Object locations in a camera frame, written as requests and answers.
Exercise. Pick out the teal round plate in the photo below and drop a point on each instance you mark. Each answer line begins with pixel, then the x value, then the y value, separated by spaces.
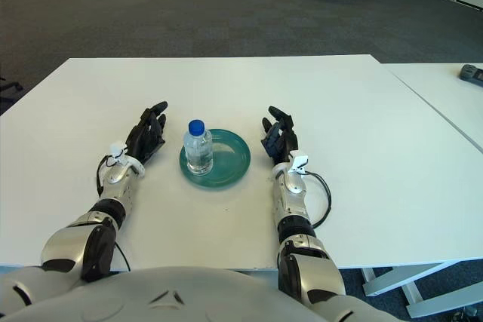
pixel 232 163

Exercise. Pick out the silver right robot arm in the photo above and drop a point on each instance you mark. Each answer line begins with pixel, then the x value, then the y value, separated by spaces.
pixel 296 186

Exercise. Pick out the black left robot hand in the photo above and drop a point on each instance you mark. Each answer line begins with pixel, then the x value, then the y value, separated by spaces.
pixel 145 141

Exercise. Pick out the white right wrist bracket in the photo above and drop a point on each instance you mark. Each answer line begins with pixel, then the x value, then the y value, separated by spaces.
pixel 300 160

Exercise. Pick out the clear water bottle blue cap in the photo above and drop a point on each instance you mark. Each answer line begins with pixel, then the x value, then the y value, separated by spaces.
pixel 198 156

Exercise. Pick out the grey robot torso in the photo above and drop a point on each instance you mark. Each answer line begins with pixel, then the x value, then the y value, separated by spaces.
pixel 170 299

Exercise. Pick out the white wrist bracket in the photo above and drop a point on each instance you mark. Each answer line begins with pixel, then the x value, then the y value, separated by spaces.
pixel 300 160
pixel 117 148

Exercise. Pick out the dark handheld device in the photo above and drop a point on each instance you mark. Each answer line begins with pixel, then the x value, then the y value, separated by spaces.
pixel 474 74

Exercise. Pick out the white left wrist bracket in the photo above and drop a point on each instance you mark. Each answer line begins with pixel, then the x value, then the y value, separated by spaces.
pixel 117 148

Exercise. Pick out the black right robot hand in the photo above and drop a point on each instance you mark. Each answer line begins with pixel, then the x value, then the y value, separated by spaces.
pixel 285 143

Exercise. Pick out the black office chair base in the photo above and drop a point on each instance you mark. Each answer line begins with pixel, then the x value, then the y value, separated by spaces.
pixel 11 88

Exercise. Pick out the white table frame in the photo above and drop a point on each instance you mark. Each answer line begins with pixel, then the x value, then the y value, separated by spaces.
pixel 415 295

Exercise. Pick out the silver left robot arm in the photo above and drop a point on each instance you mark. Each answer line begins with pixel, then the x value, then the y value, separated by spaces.
pixel 117 178

